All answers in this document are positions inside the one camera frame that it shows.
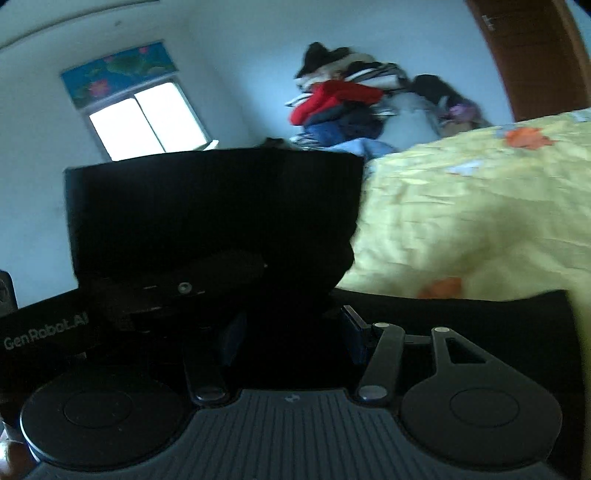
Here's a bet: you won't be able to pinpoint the black pants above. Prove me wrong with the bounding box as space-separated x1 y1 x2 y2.
0 148 588 462

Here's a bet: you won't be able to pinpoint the yellow carrot print bedsheet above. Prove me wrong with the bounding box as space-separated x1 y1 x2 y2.
334 108 591 480

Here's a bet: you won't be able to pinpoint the window with floral valance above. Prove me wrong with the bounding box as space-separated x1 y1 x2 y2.
60 41 216 162

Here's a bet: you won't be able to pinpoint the pile of clothes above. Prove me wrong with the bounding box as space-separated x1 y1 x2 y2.
263 42 491 160

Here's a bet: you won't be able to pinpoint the brown wooden door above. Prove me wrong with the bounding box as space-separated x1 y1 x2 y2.
467 0 590 121

